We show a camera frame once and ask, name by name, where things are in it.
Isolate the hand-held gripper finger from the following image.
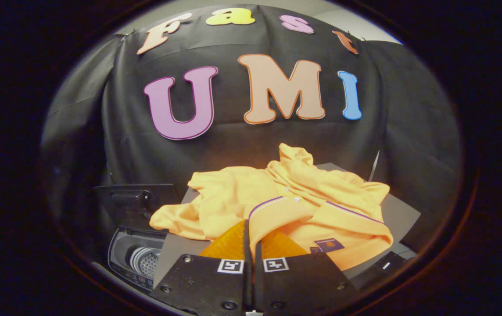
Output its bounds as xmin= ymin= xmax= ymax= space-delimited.
xmin=150 ymin=219 xmax=251 ymax=315
xmin=255 ymin=229 xmax=359 ymax=315

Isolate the black backdrop cloth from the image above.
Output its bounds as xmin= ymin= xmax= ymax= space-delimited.
xmin=40 ymin=4 xmax=462 ymax=264

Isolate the orange polo shirt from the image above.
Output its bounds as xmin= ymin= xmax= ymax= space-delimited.
xmin=149 ymin=143 xmax=394 ymax=271

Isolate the white door cabinet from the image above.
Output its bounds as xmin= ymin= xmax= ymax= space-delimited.
xmin=152 ymin=162 xmax=422 ymax=290

